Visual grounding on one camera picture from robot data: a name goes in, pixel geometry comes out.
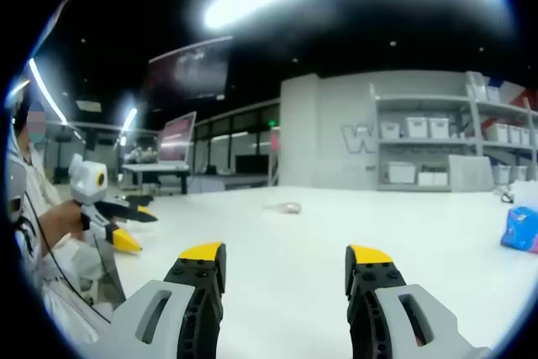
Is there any row of white storage boxes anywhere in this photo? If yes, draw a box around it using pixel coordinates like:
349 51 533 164
379 85 537 187

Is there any white plastic bag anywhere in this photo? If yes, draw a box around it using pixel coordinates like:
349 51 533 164
509 181 538 209

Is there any ceiling light strip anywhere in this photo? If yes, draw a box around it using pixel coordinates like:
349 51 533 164
27 57 69 125
121 107 139 134

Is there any standing pink display screen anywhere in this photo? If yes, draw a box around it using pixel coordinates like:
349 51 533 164
156 111 198 166

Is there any person's left hand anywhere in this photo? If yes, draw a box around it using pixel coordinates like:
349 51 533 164
53 198 92 243

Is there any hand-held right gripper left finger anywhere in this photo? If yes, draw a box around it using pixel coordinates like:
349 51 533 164
90 242 227 359

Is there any grey cabinet box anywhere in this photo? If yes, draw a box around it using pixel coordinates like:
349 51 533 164
448 154 493 193

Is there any grey shelf unit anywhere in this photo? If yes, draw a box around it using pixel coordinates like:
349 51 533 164
368 71 538 193

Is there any person's white shirt torso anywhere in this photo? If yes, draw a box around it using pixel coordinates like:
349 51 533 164
7 140 126 337

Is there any grey chest device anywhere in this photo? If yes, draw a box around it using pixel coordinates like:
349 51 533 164
7 160 27 225

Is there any blue plastic packet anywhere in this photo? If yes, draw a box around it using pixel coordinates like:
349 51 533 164
499 205 538 255

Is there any black device cable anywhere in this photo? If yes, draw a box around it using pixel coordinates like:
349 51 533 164
23 189 113 325

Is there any grey work table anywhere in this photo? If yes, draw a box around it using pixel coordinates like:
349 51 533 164
121 162 193 197

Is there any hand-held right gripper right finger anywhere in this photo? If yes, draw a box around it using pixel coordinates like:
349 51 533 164
345 244 495 359

